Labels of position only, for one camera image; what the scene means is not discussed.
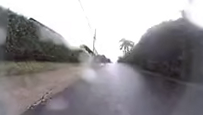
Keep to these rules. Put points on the utility pole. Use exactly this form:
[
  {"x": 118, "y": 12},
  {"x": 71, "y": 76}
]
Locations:
[{"x": 94, "y": 41}]

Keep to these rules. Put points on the palm tree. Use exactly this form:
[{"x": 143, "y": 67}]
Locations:
[{"x": 126, "y": 46}]

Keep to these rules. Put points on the wet grey asphalt road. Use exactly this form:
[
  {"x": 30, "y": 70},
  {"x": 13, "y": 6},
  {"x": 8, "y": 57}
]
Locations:
[{"x": 121, "y": 94}]

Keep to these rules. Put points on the row of dark trees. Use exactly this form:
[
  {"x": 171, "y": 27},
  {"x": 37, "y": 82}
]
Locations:
[{"x": 176, "y": 50}]

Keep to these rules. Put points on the grass verge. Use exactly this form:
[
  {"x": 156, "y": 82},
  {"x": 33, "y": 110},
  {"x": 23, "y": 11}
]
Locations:
[{"x": 19, "y": 67}]

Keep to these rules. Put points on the pale dirt roadside strip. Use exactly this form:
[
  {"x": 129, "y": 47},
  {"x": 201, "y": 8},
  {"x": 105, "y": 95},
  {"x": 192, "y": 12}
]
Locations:
[{"x": 17, "y": 89}]

